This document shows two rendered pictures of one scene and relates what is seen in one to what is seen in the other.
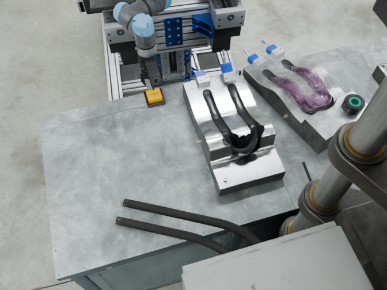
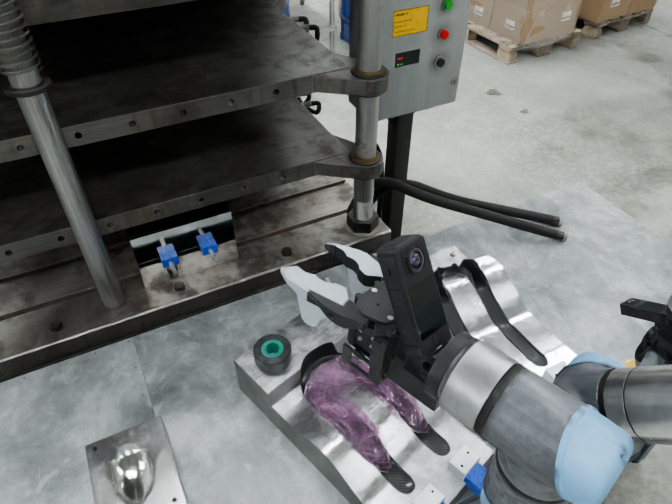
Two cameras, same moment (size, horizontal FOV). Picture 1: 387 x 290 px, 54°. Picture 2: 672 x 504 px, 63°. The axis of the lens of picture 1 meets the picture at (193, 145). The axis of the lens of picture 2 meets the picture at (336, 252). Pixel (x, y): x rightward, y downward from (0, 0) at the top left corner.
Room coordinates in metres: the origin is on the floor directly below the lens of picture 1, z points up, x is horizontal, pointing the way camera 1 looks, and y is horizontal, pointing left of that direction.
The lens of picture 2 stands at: (1.64, -0.63, 1.87)
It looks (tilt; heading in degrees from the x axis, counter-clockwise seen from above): 42 degrees down; 170
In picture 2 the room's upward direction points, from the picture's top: straight up
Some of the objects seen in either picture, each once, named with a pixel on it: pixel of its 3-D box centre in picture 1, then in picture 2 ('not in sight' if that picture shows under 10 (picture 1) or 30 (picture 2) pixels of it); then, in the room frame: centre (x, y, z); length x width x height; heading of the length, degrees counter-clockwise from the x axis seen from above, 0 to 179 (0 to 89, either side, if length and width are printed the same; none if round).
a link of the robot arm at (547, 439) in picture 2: not in sight; (552, 437); (1.44, -0.40, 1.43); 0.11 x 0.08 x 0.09; 36
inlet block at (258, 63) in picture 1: (252, 58); (483, 483); (1.23, -0.27, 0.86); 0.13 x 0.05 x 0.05; 33
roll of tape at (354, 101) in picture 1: (353, 104); (273, 353); (0.91, -0.63, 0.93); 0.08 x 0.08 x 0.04
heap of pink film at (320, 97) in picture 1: (303, 85); (362, 398); (1.04, -0.46, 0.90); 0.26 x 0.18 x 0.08; 33
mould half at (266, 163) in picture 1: (231, 125); (472, 320); (0.86, -0.15, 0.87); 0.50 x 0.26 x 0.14; 16
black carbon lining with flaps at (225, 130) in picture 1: (232, 114); (476, 313); (0.88, -0.16, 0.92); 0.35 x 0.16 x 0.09; 16
